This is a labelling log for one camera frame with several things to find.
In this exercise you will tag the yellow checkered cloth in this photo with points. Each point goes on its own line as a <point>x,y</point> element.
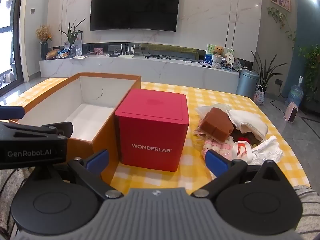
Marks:
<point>212,97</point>

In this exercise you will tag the white marble tv console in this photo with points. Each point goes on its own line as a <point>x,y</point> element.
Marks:
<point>150,70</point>

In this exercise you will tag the vase with yellow flowers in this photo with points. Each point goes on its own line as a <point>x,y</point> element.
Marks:
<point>44,50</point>

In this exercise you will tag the woven basket bag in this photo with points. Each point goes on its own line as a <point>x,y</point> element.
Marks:
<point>259,96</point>

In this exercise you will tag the bushy green plant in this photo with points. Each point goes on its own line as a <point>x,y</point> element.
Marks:
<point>311,67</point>

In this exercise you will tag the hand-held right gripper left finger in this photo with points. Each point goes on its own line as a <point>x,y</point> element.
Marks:
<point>98,162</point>

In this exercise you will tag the red cube box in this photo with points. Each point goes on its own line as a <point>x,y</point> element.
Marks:
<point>152,132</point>

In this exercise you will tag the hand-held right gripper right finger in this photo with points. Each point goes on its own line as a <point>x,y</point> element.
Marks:
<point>216,163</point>

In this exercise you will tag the pink photo card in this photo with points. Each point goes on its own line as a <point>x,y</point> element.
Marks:
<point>98,51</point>

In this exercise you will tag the black cabinet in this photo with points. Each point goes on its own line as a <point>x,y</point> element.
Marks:
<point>311,107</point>

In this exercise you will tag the green plant in glass vase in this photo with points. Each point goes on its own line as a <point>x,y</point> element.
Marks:
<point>72,51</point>

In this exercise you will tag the dark red soft item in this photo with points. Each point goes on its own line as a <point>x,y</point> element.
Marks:
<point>243,138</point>

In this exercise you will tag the snack bag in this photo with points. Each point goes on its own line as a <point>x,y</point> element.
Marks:
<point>62,54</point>

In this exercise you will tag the grey patterned cloth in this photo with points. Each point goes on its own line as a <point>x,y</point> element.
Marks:
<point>10,205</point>

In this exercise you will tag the wall socket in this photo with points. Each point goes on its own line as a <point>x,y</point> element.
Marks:
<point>278,81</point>

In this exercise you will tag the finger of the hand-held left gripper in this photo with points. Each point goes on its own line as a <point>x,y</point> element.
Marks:
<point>60,128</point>
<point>12,112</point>

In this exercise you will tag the blue grey trash can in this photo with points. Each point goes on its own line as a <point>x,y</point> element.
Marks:
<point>246,85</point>

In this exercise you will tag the glass balcony door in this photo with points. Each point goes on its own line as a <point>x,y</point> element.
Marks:
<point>10,42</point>

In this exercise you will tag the pink white crochet pouch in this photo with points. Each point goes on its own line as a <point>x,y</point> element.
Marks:
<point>217,147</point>

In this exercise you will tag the red white pouch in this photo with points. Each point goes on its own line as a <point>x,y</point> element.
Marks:
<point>241,150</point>

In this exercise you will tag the orange cardboard box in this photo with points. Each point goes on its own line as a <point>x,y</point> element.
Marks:
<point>102,140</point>

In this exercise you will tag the round white sign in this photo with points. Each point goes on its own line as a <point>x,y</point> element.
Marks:
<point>229,57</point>

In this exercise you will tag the tall leaf potted plant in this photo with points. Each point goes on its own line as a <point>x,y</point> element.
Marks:
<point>266,77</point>

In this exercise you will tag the brown plush cloth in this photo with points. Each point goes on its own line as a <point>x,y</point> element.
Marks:
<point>216,126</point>

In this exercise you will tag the hanging vine plant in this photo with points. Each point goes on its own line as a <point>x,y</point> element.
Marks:
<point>280,17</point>

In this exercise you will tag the white plastic bag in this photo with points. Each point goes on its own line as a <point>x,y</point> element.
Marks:
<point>267,151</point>

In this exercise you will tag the white bouquet wrap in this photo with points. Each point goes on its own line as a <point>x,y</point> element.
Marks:
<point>217,62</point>

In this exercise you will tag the golden gourd ornament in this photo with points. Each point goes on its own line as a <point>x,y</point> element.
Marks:
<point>52,54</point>

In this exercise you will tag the small black box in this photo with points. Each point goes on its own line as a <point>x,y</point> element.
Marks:
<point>115,54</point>

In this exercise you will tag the pink space heater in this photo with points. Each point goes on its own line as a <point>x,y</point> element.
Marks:
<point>291,112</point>

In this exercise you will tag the white router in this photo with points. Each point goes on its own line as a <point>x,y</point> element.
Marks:
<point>126,55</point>

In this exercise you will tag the brown teddy bear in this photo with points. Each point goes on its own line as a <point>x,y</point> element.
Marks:
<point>218,50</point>

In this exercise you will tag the black curved television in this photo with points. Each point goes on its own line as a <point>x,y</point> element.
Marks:
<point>135,5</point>

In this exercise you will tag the white padded cloth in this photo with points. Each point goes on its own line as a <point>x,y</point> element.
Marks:
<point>250,125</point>

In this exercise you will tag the blue water bottle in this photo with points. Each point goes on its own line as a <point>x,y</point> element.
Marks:
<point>295,96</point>

